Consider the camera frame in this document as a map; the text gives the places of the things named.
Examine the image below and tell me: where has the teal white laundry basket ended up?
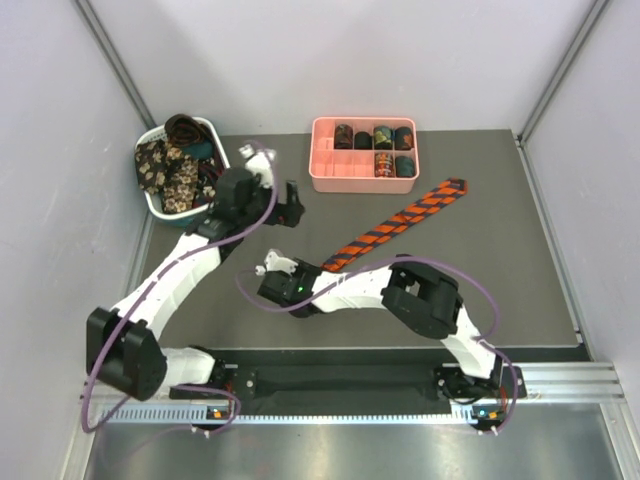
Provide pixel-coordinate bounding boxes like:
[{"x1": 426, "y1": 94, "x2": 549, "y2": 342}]
[{"x1": 134, "y1": 117, "x2": 230, "y2": 226}]

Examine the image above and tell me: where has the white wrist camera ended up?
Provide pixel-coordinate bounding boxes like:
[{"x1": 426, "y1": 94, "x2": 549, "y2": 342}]
[
  {"x1": 239, "y1": 144, "x2": 276, "y2": 188},
  {"x1": 254, "y1": 249, "x2": 298, "y2": 276}
]

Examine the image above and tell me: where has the dark brown rolled tie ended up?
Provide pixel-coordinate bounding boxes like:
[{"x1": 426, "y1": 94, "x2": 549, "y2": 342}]
[{"x1": 164, "y1": 114, "x2": 214, "y2": 148}]

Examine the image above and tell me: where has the black rolled tie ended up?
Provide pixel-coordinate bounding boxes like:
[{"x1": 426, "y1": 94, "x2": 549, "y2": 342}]
[{"x1": 353, "y1": 131, "x2": 373, "y2": 150}]

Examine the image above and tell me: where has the dark red floral rolled tie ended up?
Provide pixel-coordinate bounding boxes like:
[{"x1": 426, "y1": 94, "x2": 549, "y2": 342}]
[{"x1": 334, "y1": 123, "x2": 354, "y2": 150}]

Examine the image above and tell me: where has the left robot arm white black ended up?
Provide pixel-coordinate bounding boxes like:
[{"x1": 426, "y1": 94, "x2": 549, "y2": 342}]
[{"x1": 86, "y1": 167, "x2": 304, "y2": 401}]

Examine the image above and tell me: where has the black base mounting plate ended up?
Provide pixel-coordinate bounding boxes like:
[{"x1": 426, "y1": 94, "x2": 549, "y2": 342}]
[{"x1": 171, "y1": 348, "x2": 526, "y2": 415}]

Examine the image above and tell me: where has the dark teal tie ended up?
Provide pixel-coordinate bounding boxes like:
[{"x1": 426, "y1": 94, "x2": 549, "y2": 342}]
[{"x1": 181, "y1": 140, "x2": 216, "y2": 161}]

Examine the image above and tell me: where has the red orange patterned rolled tie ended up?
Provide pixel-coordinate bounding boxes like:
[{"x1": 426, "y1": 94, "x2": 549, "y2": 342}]
[{"x1": 374, "y1": 151, "x2": 395, "y2": 178}]

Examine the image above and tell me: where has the dark red striped tie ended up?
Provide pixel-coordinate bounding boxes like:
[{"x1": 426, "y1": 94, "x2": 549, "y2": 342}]
[{"x1": 192, "y1": 157, "x2": 226, "y2": 208}]

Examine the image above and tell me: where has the green yellow leaf rolled tie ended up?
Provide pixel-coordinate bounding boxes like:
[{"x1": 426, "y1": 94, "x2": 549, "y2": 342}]
[{"x1": 373, "y1": 125, "x2": 394, "y2": 150}]

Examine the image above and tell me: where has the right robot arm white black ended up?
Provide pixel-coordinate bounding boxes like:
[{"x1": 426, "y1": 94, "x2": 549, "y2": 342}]
[{"x1": 255, "y1": 251, "x2": 504, "y2": 401}]

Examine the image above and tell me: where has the teal orange leaf rolled tie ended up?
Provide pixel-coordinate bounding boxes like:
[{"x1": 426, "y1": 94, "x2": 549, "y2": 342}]
[{"x1": 394, "y1": 126, "x2": 414, "y2": 151}]

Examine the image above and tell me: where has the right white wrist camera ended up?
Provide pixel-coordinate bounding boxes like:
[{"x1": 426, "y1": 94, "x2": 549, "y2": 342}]
[{"x1": 254, "y1": 249, "x2": 298, "y2": 276}]

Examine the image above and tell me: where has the grey slotted cable duct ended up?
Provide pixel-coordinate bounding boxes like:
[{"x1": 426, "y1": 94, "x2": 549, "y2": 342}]
[{"x1": 109, "y1": 402, "x2": 502, "y2": 425}]

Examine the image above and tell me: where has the orange navy striped tie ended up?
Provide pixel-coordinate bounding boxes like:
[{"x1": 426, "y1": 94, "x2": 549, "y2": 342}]
[{"x1": 321, "y1": 178, "x2": 468, "y2": 273}]

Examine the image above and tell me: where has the pink compartment organizer box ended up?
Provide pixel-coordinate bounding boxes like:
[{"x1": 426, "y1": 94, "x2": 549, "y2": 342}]
[{"x1": 308, "y1": 116, "x2": 420, "y2": 194}]

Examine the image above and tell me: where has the dark green rolled tie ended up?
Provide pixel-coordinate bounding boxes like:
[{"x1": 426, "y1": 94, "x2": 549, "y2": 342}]
[{"x1": 395, "y1": 155, "x2": 416, "y2": 178}]

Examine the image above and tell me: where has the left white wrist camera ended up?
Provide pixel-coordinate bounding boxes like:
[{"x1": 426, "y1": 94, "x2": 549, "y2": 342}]
[{"x1": 239, "y1": 144, "x2": 276, "y2": 188}]

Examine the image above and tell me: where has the brown floral tie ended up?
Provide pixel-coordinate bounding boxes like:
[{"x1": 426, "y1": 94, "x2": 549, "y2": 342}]
[{"x1": 134, "y1": 140, "x2": 199, "y2": 214}]

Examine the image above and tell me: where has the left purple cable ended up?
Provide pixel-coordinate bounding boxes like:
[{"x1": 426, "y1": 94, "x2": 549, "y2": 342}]
[{"x1": 79, "y1": 139, "x2": 279, "y2": 435}]

